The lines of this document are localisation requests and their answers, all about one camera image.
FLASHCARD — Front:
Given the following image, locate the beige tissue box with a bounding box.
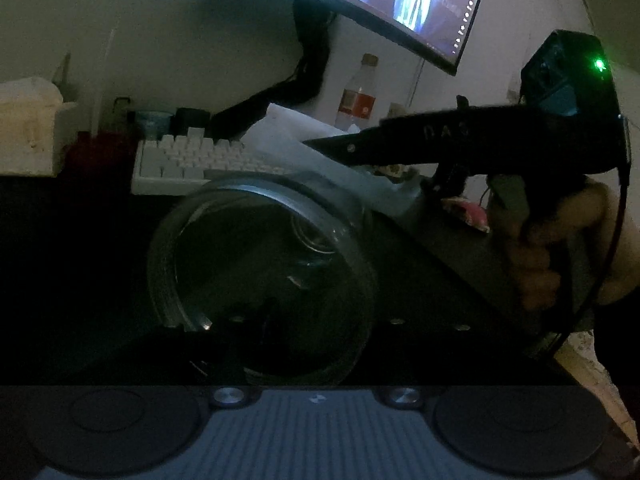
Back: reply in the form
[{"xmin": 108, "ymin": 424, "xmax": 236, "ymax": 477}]
[{"xmin": 0, "ymin": 76, "xmax": 79, "ymax": 179}]

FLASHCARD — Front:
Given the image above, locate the white tissue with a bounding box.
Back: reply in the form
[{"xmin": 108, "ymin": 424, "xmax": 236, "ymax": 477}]
[{"xmin": 244, "ymin": 103, "xmax": 422, "ymax": 219}]

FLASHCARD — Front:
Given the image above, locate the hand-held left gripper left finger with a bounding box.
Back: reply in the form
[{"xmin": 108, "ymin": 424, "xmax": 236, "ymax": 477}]
[{"xmin": 125, "ymin": 305, "xmax": 282, "ymax": 389}]

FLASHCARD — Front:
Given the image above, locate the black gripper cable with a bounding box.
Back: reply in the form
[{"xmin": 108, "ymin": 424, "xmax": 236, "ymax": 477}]
[{"xmin": 544, "ymin": 115, "xmax": 633, "ymax": 361}]

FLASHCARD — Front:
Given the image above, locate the black monitor stand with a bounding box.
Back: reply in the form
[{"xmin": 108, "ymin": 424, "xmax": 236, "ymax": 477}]
[{"xmin": 210, "ymin": 0, "xmax": 337, "ymax": 137}]

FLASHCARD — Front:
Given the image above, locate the plastic bottle with red label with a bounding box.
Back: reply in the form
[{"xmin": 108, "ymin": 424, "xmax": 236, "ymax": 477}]
[{"xmin": 334, "ymin": 53, "xmax": 379, "ymax": 134}]

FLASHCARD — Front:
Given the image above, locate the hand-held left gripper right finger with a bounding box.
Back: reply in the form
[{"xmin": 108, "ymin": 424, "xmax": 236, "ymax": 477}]
[{"xmin": 362, "ymin": 314, "xmax": 557, "ymax": 389}]

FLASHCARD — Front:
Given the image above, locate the dark red pouch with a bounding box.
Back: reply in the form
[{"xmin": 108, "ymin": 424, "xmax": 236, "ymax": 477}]
[{"xmin": 64, "ymin": 132, "xmax": 139, "ymax": 179}]

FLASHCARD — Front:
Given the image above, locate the person's right hand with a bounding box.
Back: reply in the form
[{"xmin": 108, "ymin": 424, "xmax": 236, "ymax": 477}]
[{"xmin": 502, "ymin": 181, "xmax": 627, "ymax": 314}]

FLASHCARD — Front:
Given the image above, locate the black upright stand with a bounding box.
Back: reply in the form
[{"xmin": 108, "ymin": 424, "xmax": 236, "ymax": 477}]
[{"xmin": 432, "ymin": 164, "xmax": 469, "ymax": 197}]

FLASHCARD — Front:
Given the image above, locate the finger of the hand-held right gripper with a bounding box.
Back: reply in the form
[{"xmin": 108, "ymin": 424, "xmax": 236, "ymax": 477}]
[{"xmin": 301, "ymin": 104, "xmax": 527, "ymax": 169}]

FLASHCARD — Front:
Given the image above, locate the white keyboard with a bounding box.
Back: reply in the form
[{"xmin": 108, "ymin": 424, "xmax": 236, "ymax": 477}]
[{"xmin": 130, "ymin": 127, "xmax": 297, "ymax": 196}]

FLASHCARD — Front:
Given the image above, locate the clear glass jar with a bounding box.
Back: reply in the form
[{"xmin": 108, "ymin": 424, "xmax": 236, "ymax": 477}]
[{"xmin": 147, "ymin": 172, "xmax": 379, "ymax": 387}]

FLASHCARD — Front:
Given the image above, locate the pink snack packet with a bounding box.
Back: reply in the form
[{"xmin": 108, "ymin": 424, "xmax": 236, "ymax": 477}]
[{"xmin": 439, "ymin": 195, "xmax": 491, "ymax": 234}]

